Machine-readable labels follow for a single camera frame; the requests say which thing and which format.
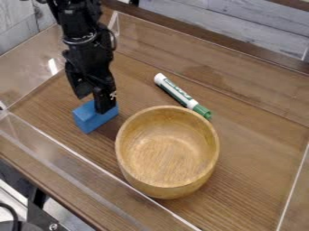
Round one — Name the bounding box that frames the green white marker pen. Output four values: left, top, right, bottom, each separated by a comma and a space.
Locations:
153, 73, 212, 119

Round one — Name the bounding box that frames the black cable lower left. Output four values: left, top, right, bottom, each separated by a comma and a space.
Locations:
0, 201, 19, 231

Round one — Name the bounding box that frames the blue rectangular block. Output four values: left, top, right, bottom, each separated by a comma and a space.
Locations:
72, 100, 117, 134

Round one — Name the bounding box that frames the clear acrylic corner bracket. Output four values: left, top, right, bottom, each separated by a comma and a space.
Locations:
106, 11, 118, 35

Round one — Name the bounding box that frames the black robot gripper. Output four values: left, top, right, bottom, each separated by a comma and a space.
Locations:
62, 26, 117, 114

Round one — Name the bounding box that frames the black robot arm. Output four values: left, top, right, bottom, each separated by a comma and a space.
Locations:
36, 0, 117, 114

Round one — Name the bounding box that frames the black metal table frame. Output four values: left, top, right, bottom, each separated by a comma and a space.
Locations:
26, 188, 68, 231

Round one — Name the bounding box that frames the brown wooden bowl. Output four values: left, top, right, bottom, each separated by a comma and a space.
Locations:
114, 106, 219, 199

